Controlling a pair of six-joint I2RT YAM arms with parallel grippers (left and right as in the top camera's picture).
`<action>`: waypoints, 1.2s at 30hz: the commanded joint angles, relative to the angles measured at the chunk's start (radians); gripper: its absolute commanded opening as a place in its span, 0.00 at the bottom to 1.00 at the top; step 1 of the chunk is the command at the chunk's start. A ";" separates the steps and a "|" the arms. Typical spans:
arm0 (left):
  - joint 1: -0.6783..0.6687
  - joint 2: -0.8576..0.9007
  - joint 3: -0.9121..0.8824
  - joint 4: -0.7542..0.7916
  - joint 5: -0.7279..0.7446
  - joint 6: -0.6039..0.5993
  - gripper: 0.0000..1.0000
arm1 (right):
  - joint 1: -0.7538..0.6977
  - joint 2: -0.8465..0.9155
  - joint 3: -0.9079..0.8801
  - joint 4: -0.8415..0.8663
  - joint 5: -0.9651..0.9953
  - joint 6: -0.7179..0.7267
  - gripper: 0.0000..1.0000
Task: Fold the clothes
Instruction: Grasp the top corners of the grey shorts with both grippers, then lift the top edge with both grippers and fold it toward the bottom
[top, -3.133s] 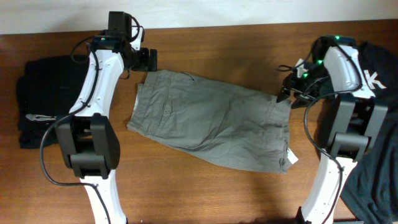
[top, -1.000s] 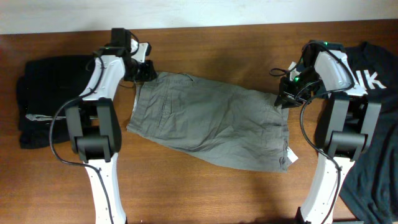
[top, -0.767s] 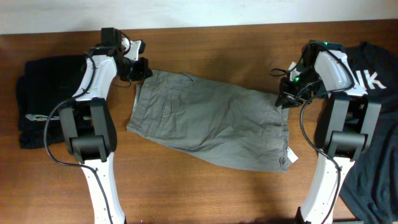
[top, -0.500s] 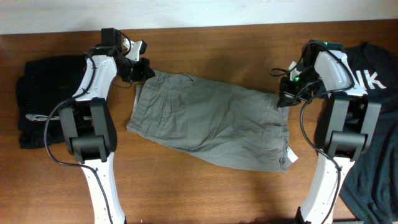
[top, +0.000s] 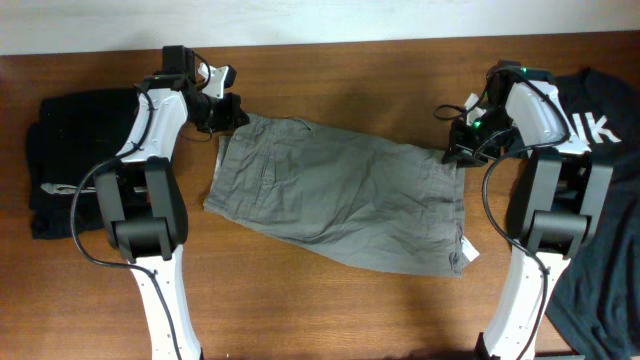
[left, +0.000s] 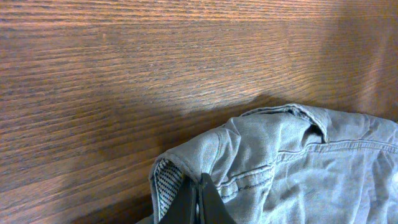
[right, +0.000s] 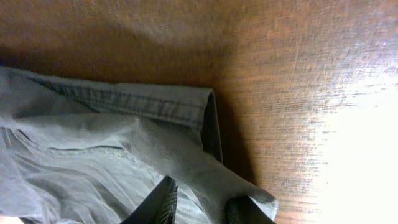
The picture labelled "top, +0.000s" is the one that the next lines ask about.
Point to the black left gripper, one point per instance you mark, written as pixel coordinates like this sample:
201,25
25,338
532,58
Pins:
230,117

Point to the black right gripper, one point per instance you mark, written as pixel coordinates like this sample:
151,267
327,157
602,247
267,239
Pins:
459,147

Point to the grey cargo shorts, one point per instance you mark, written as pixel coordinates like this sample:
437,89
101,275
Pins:
357,199

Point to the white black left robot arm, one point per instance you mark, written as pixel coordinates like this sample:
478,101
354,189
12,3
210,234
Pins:
142,208

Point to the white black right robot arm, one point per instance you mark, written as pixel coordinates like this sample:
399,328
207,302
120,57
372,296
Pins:
555,205

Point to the folded black garment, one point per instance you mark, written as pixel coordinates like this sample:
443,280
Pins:
73,133

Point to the dark teal printed t-shirt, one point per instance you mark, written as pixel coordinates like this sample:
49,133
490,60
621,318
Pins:
595,304

